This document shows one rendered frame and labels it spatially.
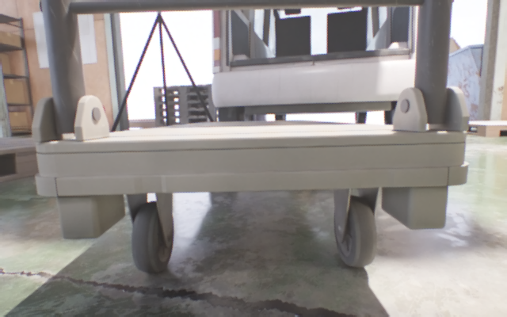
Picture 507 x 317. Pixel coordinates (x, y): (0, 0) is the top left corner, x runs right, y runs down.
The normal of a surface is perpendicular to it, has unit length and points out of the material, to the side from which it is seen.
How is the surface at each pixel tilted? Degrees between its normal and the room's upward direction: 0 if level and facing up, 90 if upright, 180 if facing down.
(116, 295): 0
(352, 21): 93
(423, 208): 90
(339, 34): 93
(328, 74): 85
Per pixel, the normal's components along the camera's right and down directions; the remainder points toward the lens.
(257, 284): -0.03, -0.99
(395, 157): 0.00, 0.14
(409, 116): -1.00, 0.03
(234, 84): -0.32, 0.09
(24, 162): 0.97, 0.01
